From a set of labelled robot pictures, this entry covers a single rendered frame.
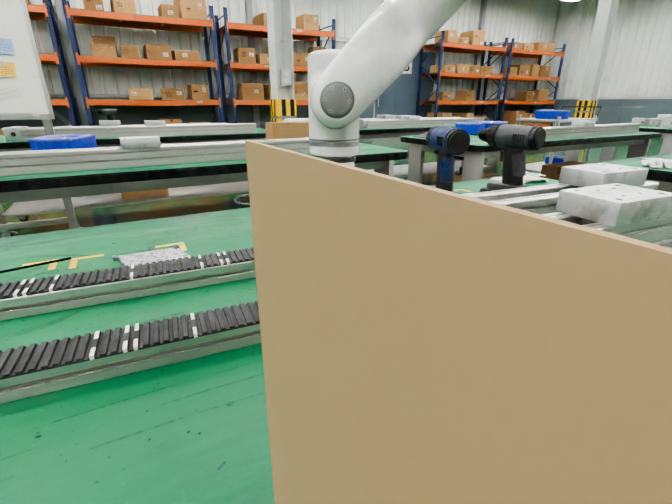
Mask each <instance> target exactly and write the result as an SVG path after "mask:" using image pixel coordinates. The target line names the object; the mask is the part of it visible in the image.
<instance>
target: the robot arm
mask: <svg viewBox="0 0 672 504"><path fill-rule="evenodd" d="M466 1H467V0H385V1H384V2H383V3H382V4H381V5H380V6H379V7H378V8H377V9H376V10H375V11H374V12H373V14H372V15H371V16H370V17H369V18H368V19H367V20H366V21H365V22H364V24H363V25H362V26H361V27H360V28H359V29H358V31H357V32H356V33H355V34H354V35H353V37H352V38H351V39H350V40H349V41H348V43H347V44H346V45H345V46H344V48H343V49H325V50H318V51H314V52H311V53H310V54H309V55H308V102H309V153H310V154H311V155H315V156H313V157H317V158H321V159H325V160H329V161H333V162H337V163H341V164H345V165H348V166H352V167H354V161H356V157H355V155H358V154H359V122H360V115H361V114H362V113H363V112H365V111H366V110H367V109H368V108H369V107H370V106H371V105H372V104H373V103H374V102H375V101H376V100H377V99H378V98H379V97H380V96H381V95H382V94H383V93H384V92H385V91H386V89H387V88H388V87H389V86H390V85H391V84H392V83H393V82H394V81H395V80H396V79H397V78H398V77H399V76H400V75H401V74H402V73H403V71H404V70H405V69H406V68H407V67H408V66H409V65H410V63H411V62H412V61H413V59H414V58H415V57H416V55H417V54H418V52H419V51H420V49H421V48H422V47H423V46H424V45H425V44H426V42H427V41H428V40H429V39H430V38H431V37H432V36H433V35H434V34H435V33H436V32H437V31H438V30H439V29H440V28H441V27H442V26H443V25H444V24H445V23H446V22H447V21H448V20H449V19H450V18H451V17H452V16H453V15H454V14H455V13H456V12H457V10H458V9H459V8H460V7H461V6H462V5H463V4H464V3H465V2H466Z"/></svg>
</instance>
